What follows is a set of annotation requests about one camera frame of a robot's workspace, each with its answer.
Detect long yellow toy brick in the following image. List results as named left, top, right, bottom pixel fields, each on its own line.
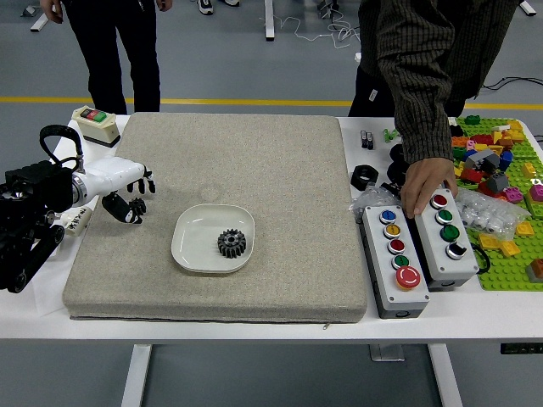
left=478, top=231, right=521, bottom=257

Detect dark grey roof brick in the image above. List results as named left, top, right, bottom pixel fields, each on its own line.
left=485, top=171, right=510, bottom=194

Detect person's right hand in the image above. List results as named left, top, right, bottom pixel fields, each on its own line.
left=400, top=157, right=459, bottom=217
left=40, top=0, right=64, bottom=25

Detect black table height controller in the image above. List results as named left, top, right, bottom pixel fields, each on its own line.
left=499, top=342, right=543, bottom=355

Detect crumpled clear plastic bag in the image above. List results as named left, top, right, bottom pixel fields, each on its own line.
left=348, top=184, right=406, bottom=215

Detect green brick baseplate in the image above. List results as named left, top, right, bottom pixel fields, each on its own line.
left=448, top=114, right=543, bottom=292

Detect big black gear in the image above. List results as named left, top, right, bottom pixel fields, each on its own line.
left=216, top=228, right=249, bottom=259

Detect four-button control box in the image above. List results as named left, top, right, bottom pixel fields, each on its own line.
left=413, top=188, right=480, bottom=292

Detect white table leg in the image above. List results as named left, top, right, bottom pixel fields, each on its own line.
left=427, top=343, right=463, bottom=407
left=120, top=343, right=153, bottom=407

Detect brown toy brick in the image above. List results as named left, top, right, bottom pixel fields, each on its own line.
left=524, top=258, right=543, bottom=283

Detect grey under-table bracket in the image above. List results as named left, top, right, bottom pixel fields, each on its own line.
left=367, top=343, right=405, bottom=362

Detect black cable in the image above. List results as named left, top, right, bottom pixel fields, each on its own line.
left=481, top=75, right=543, bottom=92

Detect grey arch toy brick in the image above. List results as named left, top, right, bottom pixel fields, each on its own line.
left=462, top=150, right=501, bottom=175

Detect black hex nut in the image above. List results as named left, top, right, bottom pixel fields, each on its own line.
left=350, top=164, right=380, bottom=191

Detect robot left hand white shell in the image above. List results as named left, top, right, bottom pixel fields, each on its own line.
left=80, top=155, right=157, bottom=225

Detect white square plate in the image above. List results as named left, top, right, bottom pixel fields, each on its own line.
left=171, top=203, right=255, bottom=275

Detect cream switch box red green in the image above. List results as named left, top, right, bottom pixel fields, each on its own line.
left=71, top=105, right=122, bottom=148

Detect five-button control box grey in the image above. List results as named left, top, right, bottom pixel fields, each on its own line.
left=361, top=204, right=430, bottom=320

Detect black scissors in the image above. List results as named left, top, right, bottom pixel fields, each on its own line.
left=472, top=243, right=492, bottom=276

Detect white cable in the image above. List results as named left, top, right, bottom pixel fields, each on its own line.
left=271, top=3, right=361, bottom=51

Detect bag of white parts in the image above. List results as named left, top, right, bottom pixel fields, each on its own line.
left=456, top=188, right=531, bottom=241

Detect grey-brown cushion mat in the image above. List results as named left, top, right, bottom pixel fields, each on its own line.
left=62, top=112, right=369, bottom=326

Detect person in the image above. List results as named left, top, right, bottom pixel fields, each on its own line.
left=348, top=0, right=523, bottom=164
left=40, top=0, right=175, bottom=115
left=197, top=0, right=241, bottom=16

